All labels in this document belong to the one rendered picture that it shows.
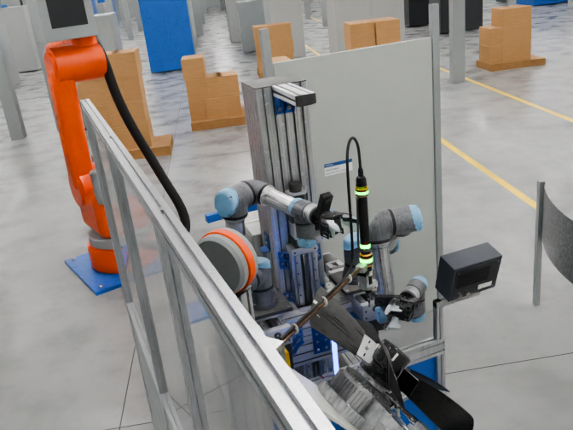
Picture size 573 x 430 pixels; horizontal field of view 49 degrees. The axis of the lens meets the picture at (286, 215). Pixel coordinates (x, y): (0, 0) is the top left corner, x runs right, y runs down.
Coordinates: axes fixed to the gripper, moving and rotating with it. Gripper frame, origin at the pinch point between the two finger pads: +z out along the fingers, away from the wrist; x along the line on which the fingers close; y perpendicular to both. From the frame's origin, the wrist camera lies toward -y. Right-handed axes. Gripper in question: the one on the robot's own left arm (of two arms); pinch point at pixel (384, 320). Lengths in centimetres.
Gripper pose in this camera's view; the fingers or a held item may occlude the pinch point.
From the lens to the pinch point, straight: 257.4
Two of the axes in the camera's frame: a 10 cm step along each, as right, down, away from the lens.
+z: -5.1, 3.6, -7.8
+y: 8.6, 2.0, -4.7
